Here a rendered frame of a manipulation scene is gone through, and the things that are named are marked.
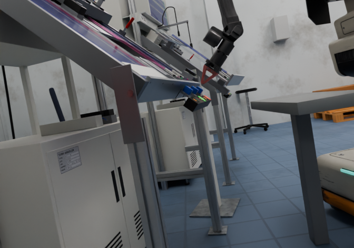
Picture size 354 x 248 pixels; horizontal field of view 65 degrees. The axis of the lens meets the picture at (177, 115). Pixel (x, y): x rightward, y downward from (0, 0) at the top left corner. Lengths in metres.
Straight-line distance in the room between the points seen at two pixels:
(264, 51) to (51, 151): 4.50
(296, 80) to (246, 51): 0.98
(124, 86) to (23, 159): 0.38
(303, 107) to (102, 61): 0.58
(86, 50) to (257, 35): 4.49
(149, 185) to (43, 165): 0.31
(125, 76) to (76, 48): 0.17
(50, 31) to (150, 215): 0.50
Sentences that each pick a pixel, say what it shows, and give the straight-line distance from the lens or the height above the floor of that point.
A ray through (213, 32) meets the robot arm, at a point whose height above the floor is 0.91.
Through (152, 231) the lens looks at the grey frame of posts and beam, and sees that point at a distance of 0.69.
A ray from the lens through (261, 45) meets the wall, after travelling 5.05.
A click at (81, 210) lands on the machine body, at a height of 0.39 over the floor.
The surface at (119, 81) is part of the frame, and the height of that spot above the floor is 0.73.
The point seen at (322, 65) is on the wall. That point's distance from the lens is 5.35.
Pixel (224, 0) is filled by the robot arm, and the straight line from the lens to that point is 1.27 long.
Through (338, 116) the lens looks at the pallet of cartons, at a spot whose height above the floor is 0.08.
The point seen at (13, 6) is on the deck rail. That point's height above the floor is 0.97.
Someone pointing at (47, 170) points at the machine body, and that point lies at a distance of 0.82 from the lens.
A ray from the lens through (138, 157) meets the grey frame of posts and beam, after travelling 0.64.
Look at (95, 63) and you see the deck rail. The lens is 0.70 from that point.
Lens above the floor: 0.66
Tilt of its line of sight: 3 degrees down
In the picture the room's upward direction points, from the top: 10 degrees counter-clockwise
